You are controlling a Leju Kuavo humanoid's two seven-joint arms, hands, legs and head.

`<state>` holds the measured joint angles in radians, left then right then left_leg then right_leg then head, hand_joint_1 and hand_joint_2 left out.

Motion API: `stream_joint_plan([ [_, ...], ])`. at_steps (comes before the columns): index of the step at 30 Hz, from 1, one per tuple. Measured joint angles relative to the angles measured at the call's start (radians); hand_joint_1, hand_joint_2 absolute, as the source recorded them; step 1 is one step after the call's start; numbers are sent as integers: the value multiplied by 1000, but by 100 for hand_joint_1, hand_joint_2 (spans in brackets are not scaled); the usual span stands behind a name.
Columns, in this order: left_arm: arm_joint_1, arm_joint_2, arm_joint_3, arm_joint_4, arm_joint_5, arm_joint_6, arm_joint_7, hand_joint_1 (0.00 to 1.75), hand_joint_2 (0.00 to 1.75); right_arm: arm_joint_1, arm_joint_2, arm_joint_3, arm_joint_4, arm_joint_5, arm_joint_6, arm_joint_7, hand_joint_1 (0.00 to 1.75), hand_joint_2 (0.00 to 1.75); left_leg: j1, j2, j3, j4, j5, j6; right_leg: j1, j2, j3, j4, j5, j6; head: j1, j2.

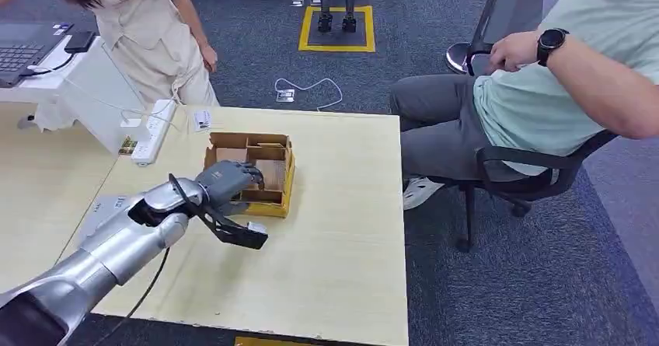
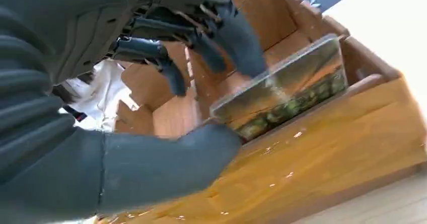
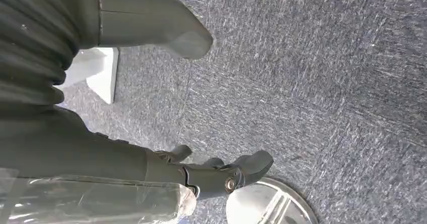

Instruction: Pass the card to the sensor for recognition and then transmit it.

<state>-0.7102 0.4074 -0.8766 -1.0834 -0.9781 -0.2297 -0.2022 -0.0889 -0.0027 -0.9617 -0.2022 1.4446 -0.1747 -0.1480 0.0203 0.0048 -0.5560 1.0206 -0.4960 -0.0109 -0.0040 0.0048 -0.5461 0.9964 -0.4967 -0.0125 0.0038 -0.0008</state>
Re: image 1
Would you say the white printed card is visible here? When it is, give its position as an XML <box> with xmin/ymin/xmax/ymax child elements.
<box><xmin>193</xmin><ymin>108</ymin><xmax>214</xmax><ymax>133</ymax></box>

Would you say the person's hand with watch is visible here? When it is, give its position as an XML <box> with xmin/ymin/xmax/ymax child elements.
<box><xmin>488</xmin><ymin>30</ymin><xmax>542</xmax><ymax>74</ymax></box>

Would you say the person's hand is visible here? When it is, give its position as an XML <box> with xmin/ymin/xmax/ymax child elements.
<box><xmin>199</xmin><ymin>41</ymin><xmax>219</xmax><ymax>74</ymax></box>

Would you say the grey laptop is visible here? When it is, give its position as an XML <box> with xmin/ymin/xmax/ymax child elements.
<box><xmin>0</xmin><ymin>22</ymin><xmax>74</xmax><ymax>89</ymax></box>

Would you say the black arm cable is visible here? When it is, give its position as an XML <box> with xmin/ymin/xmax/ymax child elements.
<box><xmin>92</xmin><ymin>246</ymin><xmax>172</xmax><ymax>346</ymax></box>

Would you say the black wristwatch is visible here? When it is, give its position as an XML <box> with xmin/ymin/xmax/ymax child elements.
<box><xmin>535</xmin><ymin>27</ymin><xmax>571</xmax><ymax>68</ymax></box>

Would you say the wooden compartment box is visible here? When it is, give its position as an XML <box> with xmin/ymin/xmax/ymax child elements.
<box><xmin>204</xmin><ymin>131</ymin><xmax>297</xmax><ymax>219</ymax></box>

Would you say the black office chair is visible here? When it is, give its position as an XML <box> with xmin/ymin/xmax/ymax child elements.
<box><xmin>427</xmin><ymin>42</ymin><xmax>619</xmax><ymax>254</ymax></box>

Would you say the yellow tape square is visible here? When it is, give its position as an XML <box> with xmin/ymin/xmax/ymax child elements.
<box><xmin>298</xmin><ymin>5</ymin><xmax>376</xmax><ymax>54</ymax></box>

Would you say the grey flat device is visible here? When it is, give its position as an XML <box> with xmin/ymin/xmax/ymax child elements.
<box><xmin>77</xmin><ymin>194</ymin><xmax>130</xmax><ymax>243</ymax></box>

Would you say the white floor cable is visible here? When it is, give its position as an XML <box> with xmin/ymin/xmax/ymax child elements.
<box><xmin>273</xmin><ymin>76</ymin><xmax>344</xmax><ymax>113</ymax></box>

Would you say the yellow tape strip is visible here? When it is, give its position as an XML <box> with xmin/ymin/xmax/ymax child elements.
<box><xmin>234</xmin><ymin>336</ymin><xmax>312</xmax><ymax>346</ymax></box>

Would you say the white power strip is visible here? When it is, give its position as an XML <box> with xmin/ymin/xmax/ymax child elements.
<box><xmin>130</xmin><ymin>99</ymin><xmax>180</xmax><ymax>167</ymax></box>

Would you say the black thin cable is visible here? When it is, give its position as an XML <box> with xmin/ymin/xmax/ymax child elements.
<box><xmin>19</xmin><ymin>52</ymin><xmax>78</xmax><ymax>79</ymax></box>

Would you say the small yellow black tag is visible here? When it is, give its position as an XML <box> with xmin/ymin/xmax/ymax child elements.
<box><xmin>117</xmin><ymin>135</ymin><xmax>138</xmax><ymax>157</ymax></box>

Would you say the person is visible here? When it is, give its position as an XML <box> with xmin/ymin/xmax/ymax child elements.
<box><xmin>0</xmin><ymin>0</ymin><xmax>221</xmax><ymax>131</ymax></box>
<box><xmin>389</xmin><ymin>0</ymin><xmax>659</xmax><ymax>183</ymax></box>

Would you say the grey chair with chrome base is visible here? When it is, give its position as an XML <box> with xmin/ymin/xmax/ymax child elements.
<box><xmin>445</xmin><ymin>0</ymin><xmax>548</xmax><ymax>75</ymax></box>

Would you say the black power bank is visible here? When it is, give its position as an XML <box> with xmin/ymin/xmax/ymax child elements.
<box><xmin>64</xmin><ymin>30</ymin><xmax>98</xmax><ymax>54</ymax></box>

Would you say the white side desk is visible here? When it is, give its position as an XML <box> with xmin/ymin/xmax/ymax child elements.
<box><xmin>0</xmin><ymin>34</ymin><xmax>152</xmax><ymax>157</ymax></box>

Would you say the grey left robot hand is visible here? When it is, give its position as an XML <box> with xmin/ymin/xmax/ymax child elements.
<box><xmin>195</xmin><ymin>160</ymin><xmax>266</xmax><ymax>217</ymax></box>

